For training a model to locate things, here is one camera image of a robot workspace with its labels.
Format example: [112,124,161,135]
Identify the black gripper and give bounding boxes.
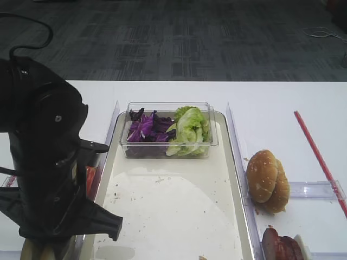
[9,135,123,241]

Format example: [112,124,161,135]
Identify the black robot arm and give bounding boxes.
[1,57,123,241]

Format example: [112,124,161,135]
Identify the red tomato slices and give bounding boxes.
[86,166,96,195]

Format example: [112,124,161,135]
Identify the green lettuce leaves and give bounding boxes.
[166,106,211,157]

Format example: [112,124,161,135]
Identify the brown meat patty slices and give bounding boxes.
[261,228,304,260]

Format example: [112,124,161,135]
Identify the white stopper behind patties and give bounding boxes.
[294,235,312,260]

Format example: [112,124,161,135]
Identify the clear plastic salad container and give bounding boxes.
[119,102,219,159]

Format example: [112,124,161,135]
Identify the purple cabbage leaves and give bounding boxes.
[127,108,176,142]

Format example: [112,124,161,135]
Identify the silver metal tray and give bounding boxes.
[80,112,253,259]

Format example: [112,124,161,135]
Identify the upper left clear holder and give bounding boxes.
[0,174,17,187]

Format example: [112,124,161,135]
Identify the clear holder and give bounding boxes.
[0,174,17,187]
[311,252,347,260]
[289,180,346,200]

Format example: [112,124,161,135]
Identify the front sesame bun top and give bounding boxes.
[246,149,278,203]

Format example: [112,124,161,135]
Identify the sesame bun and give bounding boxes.
[263,160,290,214]
[246,149,278,203]

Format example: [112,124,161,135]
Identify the rear sesame bun top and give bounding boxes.
[263,160,290,214]

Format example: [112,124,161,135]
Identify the right red straw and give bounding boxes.
[293,110,346,216]

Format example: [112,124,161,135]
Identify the upper right clear holder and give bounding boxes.
[289,180,346,200]

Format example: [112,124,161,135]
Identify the lower right clear holder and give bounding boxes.
[311,252,347,260]

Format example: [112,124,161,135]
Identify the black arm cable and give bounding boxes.
[0,12,54,62]

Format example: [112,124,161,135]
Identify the right long clear rail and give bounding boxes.
[226,102,265,259]

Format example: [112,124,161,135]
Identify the white cable on floor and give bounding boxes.
[303,26,347,43]

